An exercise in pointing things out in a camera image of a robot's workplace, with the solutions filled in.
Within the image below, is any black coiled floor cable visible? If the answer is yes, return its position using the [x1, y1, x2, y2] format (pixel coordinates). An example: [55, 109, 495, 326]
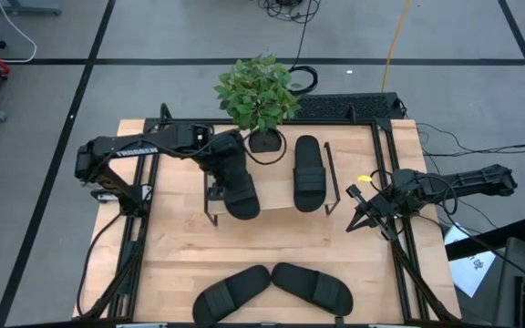
[287, 0, 321, 97]

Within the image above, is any wooden shelf with black frame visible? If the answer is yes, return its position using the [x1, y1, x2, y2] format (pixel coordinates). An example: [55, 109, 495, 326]
[202, 141, 342, 228]

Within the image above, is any black perforated box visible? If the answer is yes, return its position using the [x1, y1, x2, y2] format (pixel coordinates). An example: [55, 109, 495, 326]
[292, 92, 405, 121]

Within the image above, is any black cable bundle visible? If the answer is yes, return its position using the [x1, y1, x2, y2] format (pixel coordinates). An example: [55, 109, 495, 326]
[257, 0, 323, 24]

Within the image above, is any green leafy plant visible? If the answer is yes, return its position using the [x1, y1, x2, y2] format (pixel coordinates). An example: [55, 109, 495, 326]
[212, 53, 303, 133]

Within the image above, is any black plant pot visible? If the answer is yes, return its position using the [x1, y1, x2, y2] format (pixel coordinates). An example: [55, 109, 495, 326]
[247, 129, 283, 154]

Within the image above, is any black metal rig frame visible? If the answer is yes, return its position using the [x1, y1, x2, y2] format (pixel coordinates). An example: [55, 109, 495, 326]
[73, 102, 462, 323]

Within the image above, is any yellow cable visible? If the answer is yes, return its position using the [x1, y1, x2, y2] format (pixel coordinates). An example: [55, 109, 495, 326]
[380, 0, 413, 94]

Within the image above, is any grey laptop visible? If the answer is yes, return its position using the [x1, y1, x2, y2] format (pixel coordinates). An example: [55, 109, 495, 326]
[492, 236, 525, 328]

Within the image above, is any black bar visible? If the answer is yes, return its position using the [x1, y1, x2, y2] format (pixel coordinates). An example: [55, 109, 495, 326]
[444, 218, 525, 261]

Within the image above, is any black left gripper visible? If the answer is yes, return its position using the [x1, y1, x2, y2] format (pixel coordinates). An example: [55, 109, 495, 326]
[206, 130, 253, 202]

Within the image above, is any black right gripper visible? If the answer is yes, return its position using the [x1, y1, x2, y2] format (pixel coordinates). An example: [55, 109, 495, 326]
[346, 184, 405, 241]

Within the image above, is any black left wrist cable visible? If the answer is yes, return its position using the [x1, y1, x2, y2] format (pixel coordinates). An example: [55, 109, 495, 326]
[242, 128, 289, 167]

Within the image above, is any white paper sheet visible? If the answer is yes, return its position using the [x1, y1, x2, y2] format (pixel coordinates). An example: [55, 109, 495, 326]
[444, 222, 499, 298]

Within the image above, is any grey table foot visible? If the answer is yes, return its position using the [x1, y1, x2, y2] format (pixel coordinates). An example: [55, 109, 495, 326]
[0, 0, 63, 16]

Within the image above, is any black slide sandal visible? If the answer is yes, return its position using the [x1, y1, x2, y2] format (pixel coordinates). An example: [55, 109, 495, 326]
[271, 261, 355, 318]
[191, 264, 273, 327]
[293, 134, 327, 214]
[219, 170, 262, 221]

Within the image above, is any white cable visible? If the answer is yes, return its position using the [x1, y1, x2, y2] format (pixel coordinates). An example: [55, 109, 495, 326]
[0, 0, 38, 64]

